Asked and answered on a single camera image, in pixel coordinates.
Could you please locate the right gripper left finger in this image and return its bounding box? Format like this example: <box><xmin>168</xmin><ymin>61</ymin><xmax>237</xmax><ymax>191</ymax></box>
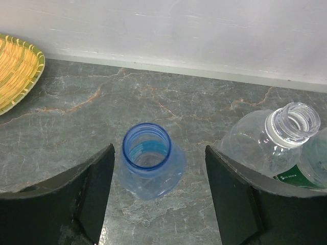
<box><xmin>1</xmin><ymin>144</ymin><xmax>115</xmax><ymax>244</ymax></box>

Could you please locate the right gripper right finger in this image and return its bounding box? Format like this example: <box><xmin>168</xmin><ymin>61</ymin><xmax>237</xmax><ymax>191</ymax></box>
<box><xmin>205</xmin><ymin>145</ymin><xmax>326</xmax><ymax>244</ymax></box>

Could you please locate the clear bottle blue-white cap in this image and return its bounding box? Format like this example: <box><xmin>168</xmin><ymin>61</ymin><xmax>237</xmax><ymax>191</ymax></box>
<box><xmin>216</xmin><ymin>102</ymin><xmax>321</xmax><ymax>177</ymax></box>

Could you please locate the blue label bottle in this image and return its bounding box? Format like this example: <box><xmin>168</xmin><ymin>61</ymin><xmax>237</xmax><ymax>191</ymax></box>
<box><xmin>118</xmin><ymin>122</ymin><xmax>187</xmax><ymax>200</ymax></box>

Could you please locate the green label bottle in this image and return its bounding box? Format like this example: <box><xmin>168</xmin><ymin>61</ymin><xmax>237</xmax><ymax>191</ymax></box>
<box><xmin>273</xmin><ymin>128</ymin><xmax>326</xmax><ymax>190</ymax></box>

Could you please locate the yellow woven plate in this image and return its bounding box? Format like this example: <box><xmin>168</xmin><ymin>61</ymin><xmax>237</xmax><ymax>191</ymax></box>
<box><xmin>1</xmin><ymin>34</ymin><xmax>45</xmax><ymax>115</ymax></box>

